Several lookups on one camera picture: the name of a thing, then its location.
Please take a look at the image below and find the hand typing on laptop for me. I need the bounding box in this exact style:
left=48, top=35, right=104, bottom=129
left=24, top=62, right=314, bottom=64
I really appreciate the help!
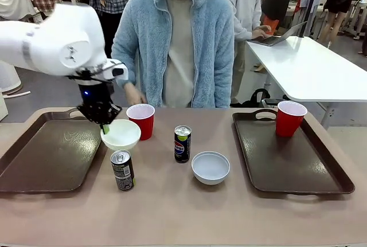
left=252, top=25, right=272, bottom=40

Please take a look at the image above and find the white plastic bowl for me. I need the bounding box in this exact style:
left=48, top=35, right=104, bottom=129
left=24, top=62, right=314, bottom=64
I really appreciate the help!
left=191, top=151, right=231, bottom=186
left=100, top=119, right=142, bottom=150

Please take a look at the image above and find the white tube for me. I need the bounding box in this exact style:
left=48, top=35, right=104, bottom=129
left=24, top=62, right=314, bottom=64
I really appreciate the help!
left=3, top=91, right=31, bottom=99

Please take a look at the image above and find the black tripod pole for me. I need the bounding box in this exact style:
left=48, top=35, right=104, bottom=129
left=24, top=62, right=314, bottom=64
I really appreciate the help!
left=298, top=0, right=326, bottom=39

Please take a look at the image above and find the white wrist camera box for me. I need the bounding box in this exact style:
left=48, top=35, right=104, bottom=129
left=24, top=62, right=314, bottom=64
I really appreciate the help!
left=102, top=60, right=129, bottom=82

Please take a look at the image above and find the black Pepsi can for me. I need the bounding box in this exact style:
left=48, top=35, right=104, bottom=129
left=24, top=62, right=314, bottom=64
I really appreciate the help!
left=174, top=125, right=192, bottom=164

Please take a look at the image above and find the person's right forearm blue sleeve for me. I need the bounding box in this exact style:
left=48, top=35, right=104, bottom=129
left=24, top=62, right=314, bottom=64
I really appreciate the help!
left=111, top=36, right=140, bottom=86

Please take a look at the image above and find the black green drink can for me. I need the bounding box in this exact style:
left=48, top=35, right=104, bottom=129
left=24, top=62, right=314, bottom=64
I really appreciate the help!
left=110, top=150, right=136, bottom=192

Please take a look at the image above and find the white round pedestal base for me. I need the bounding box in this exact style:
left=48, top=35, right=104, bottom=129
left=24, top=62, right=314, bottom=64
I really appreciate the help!
left=0, top=60, right=23, bottom=96

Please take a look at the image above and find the grey open laptop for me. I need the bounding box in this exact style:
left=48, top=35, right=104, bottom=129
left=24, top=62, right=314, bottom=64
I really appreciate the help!
left=248, top=21, right=308, bottom=47

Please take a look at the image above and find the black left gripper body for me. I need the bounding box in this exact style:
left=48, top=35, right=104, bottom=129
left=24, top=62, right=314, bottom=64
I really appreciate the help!
left=77, top=81, right=114, bottom=111

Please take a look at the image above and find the person's left forearm blue sleeve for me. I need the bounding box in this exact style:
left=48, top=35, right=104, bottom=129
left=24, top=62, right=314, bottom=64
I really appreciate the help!
left=212, top=43, right=236, bottom=109

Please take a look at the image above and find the person in black jacket shorts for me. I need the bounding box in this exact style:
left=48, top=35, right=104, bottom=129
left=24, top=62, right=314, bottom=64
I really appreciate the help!
left=318, top=0, right=367, bottom=47

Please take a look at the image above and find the red plastic cup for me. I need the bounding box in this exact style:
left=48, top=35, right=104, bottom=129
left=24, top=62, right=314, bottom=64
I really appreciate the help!
left=275, top=100, right=308, bottom=138
left=126, top=104, right=156, bottom=141

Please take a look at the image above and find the person in white hoodie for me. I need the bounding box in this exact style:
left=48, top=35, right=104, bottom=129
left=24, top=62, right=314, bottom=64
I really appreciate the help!
left=214, top=0, right=272, bottom=108

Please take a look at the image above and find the brown plastic serving tray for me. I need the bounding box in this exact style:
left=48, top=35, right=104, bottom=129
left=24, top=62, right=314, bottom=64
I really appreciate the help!
left=231, top=108, right=356, bottom=196
left=0, top=108, right=108, bottom=194

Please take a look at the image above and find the person's right hand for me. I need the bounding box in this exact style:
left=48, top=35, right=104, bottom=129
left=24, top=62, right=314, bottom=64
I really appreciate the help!
left=123, top=81, right=147, bottom=105

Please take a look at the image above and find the white side table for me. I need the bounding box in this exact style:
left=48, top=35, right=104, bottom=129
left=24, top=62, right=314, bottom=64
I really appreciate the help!
left=246, top=35, right=367, bottom=129

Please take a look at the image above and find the person in blue fleece jacket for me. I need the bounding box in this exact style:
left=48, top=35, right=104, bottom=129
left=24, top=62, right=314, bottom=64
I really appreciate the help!
left=111, top=0, right=236, bottom=109

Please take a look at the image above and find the black bag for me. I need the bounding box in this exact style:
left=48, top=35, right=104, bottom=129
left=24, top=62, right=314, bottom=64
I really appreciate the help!
left=241, top=88, right=272, bottom=108

